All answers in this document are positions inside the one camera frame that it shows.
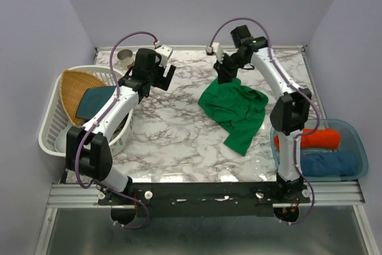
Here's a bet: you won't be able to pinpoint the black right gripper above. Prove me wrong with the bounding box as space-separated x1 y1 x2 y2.
213 52 248 85

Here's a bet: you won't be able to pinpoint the green t shirt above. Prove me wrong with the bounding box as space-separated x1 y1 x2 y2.
198 78 269 156

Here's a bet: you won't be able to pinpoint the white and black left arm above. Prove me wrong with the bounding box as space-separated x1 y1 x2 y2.
66 45 175 204

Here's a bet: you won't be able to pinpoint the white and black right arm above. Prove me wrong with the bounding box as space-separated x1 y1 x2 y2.
206 25 315 202

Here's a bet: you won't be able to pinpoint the white table edge trim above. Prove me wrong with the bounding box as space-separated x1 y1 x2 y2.
95 45 306 52

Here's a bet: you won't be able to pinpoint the metal cup with cork base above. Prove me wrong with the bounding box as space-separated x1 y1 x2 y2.
117 49 135 70

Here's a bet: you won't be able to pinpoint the dark stacked bowls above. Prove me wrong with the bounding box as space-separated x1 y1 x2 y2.
113 116 128 136

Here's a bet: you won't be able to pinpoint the dark teal plate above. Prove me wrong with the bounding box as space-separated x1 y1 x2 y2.
76 86 116 121

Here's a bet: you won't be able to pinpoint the woven wicker tray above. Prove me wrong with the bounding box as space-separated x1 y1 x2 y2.
60 69 106 127

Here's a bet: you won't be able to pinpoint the rolled orange t shirt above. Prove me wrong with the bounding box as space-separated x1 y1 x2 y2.
273 127 341 151

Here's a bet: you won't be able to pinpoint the white plastic laundry basket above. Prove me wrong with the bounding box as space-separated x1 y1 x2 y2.
38 65 133 158

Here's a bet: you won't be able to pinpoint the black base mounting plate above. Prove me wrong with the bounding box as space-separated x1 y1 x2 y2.
98 180 310 218

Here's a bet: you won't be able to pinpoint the white bowl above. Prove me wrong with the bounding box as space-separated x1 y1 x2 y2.
54 125 72 153

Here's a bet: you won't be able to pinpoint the clear blue plastic bin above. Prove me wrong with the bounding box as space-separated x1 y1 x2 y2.
269 119 369 182

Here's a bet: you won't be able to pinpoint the rolled blue t shirt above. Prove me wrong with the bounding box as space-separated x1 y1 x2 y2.
300 152 356 177

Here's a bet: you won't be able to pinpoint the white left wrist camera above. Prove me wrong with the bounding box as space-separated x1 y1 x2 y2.
154 41 173 68

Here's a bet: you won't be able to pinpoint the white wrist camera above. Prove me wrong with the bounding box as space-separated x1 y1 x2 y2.
205 42 224 63
154 41 173 68

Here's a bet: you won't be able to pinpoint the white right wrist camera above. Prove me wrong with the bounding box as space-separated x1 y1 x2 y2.
205 42 224 63

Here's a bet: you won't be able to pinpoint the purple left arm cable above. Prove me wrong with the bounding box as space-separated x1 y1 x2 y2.
74 30 162 231

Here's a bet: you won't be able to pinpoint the aluminium rail frame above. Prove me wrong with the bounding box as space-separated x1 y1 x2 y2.
35 181 380 254

